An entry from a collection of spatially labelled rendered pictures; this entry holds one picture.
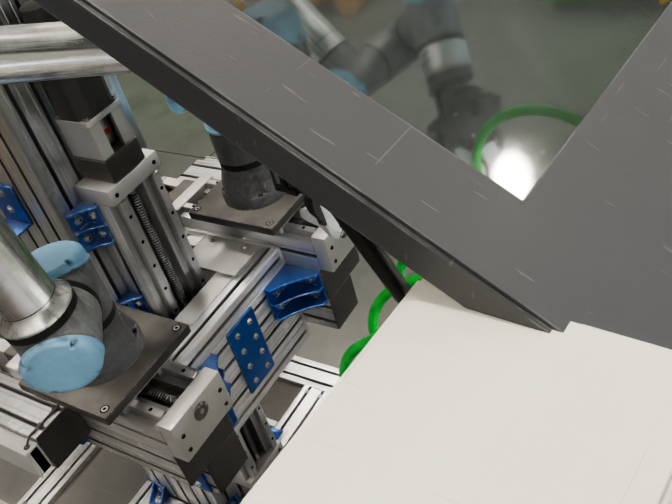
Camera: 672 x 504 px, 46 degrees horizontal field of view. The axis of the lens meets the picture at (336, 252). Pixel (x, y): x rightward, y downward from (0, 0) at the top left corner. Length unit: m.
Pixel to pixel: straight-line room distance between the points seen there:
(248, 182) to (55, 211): 0.38
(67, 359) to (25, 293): 0.11
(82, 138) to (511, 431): 1.09
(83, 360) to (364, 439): 0.75
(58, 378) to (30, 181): 0.41
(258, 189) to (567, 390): 1.20
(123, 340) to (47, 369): 0.22
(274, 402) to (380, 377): 1.85
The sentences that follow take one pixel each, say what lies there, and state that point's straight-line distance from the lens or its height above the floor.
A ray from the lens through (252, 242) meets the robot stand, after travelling 1.73.
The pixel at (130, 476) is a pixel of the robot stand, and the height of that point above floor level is 0.21.
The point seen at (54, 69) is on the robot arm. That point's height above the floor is 1.56.
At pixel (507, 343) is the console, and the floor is 1.55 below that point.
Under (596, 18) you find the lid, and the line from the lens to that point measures 0.84.
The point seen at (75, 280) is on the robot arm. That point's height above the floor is 1.24.
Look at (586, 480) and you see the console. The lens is 0.49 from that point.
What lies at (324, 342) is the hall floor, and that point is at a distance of 2.81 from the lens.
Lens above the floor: 1.96
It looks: 38 degrees down
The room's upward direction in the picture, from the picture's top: 16 degrees counter-clockwise
